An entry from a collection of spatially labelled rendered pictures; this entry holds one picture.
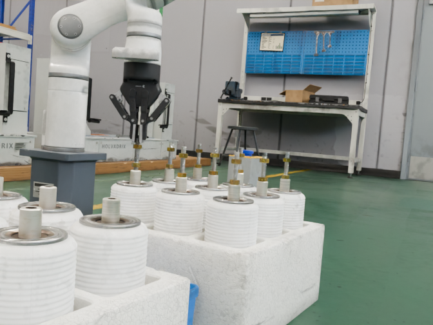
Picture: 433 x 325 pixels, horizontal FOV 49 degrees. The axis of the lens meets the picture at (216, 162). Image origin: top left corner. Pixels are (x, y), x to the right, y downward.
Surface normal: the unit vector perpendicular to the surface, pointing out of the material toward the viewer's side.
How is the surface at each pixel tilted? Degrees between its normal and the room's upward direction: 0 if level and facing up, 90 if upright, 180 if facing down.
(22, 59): 90
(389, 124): 90
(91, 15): 90
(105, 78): 90
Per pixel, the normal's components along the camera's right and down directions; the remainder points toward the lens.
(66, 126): 0.30, 0.08
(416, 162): -0.41, 0.03
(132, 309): 0.85, 0.10
